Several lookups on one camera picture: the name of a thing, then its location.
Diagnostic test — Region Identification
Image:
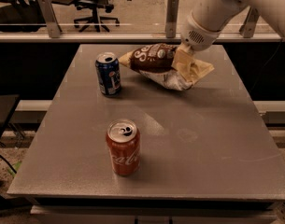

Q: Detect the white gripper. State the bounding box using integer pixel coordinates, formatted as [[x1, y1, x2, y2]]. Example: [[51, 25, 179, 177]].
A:
[[172, 12, 221, 85]]

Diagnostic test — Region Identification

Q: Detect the brown chip bag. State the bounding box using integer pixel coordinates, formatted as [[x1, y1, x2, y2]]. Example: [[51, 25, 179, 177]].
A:
[[119, 43, 193, 91]]

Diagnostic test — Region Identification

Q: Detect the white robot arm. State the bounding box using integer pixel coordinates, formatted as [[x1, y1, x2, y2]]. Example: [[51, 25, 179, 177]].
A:
[[180, 0, 285, 51]]

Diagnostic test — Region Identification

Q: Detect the blue pepsi can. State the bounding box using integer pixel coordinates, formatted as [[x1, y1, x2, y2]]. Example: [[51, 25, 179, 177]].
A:
[[95, 52, 121, 96]]

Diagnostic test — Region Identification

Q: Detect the red coca-cola can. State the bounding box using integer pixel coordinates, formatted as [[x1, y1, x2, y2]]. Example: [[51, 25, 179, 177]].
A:
[[106, 119, 140, 176]]

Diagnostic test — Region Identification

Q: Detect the dark chair at left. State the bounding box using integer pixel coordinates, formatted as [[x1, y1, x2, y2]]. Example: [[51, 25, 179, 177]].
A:
[[0, 0, 46, 33]]

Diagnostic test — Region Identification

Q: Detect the dark side table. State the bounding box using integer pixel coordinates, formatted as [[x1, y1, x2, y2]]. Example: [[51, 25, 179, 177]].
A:
[[0, 94, 20, 138]]

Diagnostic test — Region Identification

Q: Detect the right metal railing post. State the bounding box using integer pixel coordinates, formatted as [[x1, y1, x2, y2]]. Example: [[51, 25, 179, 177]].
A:
[[239, 7, 260, 38]]

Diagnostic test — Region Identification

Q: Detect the metal railing post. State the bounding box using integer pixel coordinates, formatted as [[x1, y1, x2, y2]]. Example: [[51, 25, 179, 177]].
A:
[[165, 0, 179, 38], [37, 0, 61, 38], [239, 7, 260, 38]]

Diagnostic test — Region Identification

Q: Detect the middle metal railing post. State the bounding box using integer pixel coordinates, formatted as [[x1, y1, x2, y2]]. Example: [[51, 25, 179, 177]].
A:
[[165, 0, 179, 38]]

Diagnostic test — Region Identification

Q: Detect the left metal railing post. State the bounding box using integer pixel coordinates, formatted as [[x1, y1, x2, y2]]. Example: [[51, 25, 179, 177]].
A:
[[37, 0, 61, 38]]

